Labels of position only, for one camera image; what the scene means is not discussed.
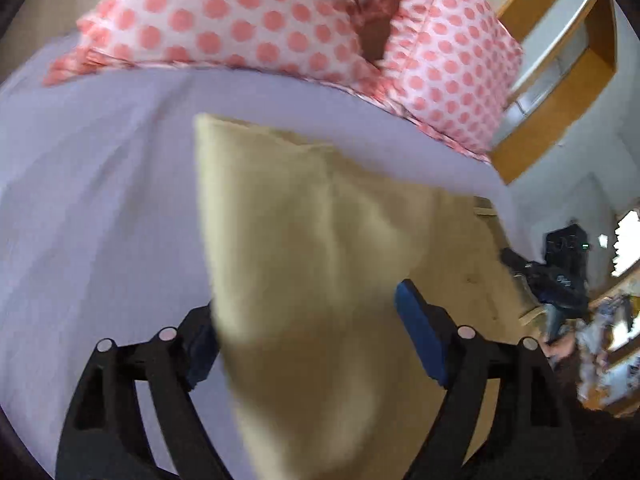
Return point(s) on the right polka dot pillow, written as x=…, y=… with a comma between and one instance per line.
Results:
x=448, y=67

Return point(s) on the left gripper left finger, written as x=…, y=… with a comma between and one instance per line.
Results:
x=103, y=436

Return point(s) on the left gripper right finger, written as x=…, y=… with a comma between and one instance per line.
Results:
x=502, y=416

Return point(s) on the lavender bed sheet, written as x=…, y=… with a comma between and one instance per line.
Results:
x=99, y=228

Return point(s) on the polka dot pillow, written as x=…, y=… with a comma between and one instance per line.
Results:
x=312, y=39
x=448, y=67

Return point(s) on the khaki pants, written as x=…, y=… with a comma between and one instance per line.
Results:
x=305, y=250

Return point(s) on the left polka dot pillow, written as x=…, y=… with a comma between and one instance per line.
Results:
x=312, y=39

